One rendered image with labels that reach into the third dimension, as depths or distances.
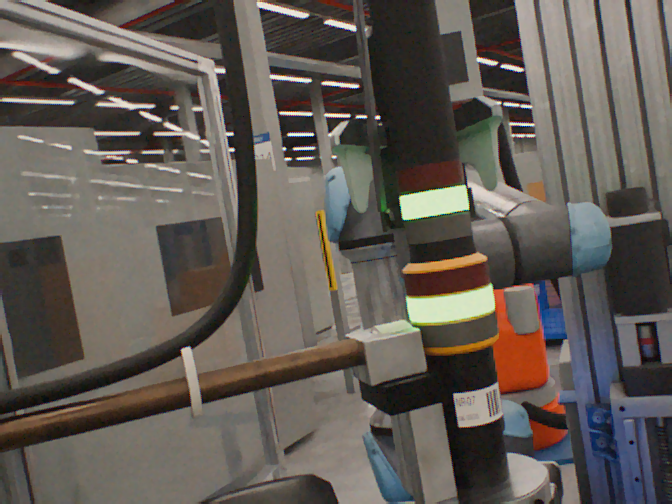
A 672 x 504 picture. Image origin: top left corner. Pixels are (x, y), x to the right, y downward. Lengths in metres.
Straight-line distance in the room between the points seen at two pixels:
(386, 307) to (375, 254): 0.08
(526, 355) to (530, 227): 3.60
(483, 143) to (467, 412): 0.19
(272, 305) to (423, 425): 4.66
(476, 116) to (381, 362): 0.18
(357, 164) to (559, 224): 0.32
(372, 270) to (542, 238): 0.40
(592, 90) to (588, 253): 0.53
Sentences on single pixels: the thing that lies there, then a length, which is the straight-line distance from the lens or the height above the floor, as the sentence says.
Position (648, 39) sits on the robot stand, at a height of 1.80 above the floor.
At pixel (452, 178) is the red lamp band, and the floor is 1.62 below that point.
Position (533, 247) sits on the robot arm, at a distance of 0.73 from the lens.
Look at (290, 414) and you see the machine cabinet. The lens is 5.14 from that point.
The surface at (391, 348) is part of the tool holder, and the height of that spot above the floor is 1.54.
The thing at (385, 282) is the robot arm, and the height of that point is 1.49.
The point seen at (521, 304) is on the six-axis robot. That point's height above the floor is 0.91.
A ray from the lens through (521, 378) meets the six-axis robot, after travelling 4.35.
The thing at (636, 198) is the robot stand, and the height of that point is 1.56.
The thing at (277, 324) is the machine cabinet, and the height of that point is 0.91.
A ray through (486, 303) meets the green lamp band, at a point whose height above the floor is 1.55.
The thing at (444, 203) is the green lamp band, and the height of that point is 1.61.
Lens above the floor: 1.61
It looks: 3 degrees down
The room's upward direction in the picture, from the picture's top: 10 degrees counter-clockwise
